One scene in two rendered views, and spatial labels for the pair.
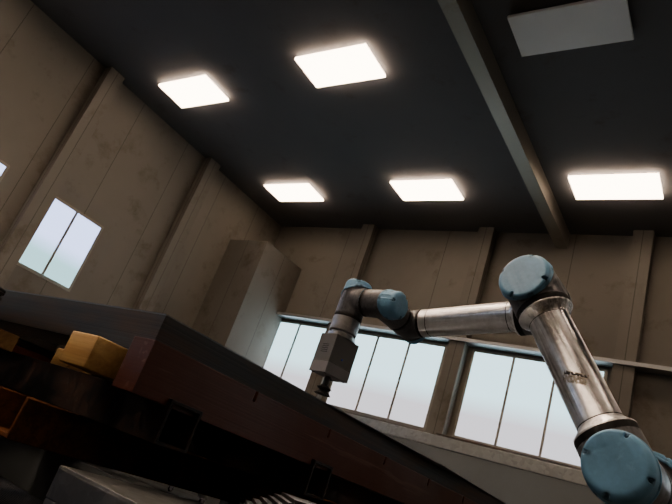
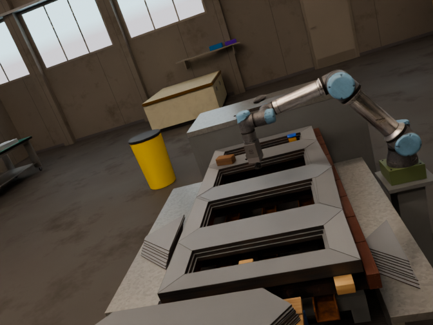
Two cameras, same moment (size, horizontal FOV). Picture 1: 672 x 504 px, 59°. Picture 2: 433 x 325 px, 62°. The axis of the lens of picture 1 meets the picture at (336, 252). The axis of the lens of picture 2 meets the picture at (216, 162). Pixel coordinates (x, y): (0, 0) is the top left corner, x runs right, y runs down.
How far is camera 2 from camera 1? 1.32 m
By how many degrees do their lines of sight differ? 48
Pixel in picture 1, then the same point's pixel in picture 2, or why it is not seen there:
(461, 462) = not seen: hidden behind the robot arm
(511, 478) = (291, 115)
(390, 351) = (58, 11)
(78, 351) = (347, 289)
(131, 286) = not seen: outside the picture
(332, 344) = (255, 149)
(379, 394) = (73, 42)
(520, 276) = (341, 88)
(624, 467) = (412, 146)
